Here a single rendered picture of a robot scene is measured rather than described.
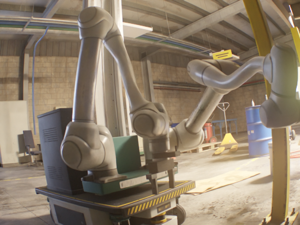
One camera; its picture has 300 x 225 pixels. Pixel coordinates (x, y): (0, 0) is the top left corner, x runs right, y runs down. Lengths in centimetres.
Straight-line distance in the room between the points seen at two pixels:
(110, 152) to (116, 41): 53
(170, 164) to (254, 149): 348
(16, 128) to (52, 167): 686
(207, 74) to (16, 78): 872
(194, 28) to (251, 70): 1040
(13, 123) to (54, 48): 369
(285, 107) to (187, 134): 98
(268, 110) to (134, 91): 57
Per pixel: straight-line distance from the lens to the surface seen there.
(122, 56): 133
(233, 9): 1057
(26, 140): 816
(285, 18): 296
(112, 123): 172
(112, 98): 176
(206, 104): 152
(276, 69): 84
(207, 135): 995
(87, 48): 121
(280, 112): 86
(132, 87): 115
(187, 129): 171
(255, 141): 465
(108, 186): 134
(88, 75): 119
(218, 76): 116
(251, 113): 467
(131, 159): 170
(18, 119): 863
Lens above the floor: 64
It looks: 3 degrees up
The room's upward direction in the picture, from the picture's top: 7 degrees counter-clockwise
